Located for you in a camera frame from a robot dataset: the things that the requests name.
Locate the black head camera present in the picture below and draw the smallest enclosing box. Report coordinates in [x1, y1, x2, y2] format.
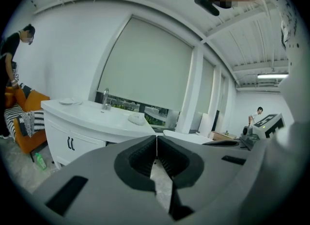
[194, 0, 220, 16]

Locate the black white striped blanket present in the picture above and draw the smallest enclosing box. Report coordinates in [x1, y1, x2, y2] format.
[3, 105, 47, 137]

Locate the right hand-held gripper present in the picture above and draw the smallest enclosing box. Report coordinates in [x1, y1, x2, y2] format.
[202, 113, 285, 151]

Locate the green bottle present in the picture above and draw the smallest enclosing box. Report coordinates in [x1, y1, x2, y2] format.
[35, 152, 48, 171]

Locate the black white patterned pillow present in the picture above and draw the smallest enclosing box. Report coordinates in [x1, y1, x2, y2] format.
[18, 82, 34, 98]

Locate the person's white polka-dot shirt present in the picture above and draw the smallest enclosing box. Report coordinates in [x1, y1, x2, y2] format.
[265, 0, 310, 132]

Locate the ceiling tube light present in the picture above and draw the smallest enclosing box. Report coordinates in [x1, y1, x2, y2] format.
[256, 73, 289, 80]

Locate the wide grey roller blind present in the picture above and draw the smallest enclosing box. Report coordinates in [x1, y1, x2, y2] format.
[97, 16, 194, 112]

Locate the white folded towel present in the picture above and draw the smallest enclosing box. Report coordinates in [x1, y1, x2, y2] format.
[127, 113, 145, 125]

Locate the large cardboard box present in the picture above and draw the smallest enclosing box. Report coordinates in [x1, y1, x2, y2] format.
[209, 130, 237, 141]

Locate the orange sofa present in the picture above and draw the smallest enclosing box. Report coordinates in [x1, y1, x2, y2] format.
[4, 83, 51, 156]

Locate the narrow grey roller blind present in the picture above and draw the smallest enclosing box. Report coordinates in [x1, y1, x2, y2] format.
[195, 58, 216, 115]
[217, 73, 226, 113]

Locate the white plate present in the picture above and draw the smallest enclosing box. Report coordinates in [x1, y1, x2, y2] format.
[59, 97, 83, 106]

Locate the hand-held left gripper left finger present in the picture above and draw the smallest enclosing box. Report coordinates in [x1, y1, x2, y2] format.
[32, 134, 177, 225]

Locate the chrome faucet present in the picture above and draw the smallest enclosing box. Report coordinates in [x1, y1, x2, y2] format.
[101, 88, 112, 111]

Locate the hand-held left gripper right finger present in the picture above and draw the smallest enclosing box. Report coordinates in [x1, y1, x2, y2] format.
[156, 135, 252, 225]

